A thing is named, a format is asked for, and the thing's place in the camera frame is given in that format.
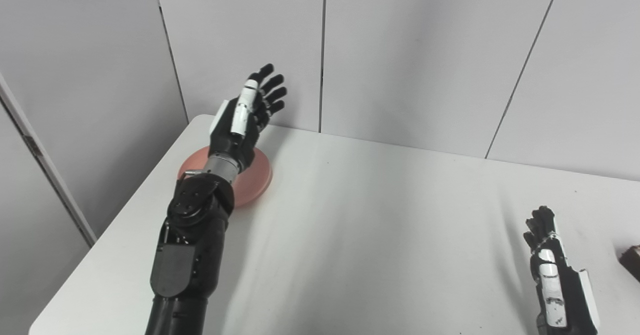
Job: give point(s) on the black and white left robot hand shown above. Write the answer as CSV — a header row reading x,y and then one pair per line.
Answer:
x,y
235,142

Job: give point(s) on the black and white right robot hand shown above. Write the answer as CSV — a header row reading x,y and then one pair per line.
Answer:
x,y
572,300

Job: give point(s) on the pink round plate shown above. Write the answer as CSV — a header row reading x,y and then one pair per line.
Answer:
x,y
255,180

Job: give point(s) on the chocolate cake slice with fruit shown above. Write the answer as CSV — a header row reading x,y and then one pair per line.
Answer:
x,y
632,262

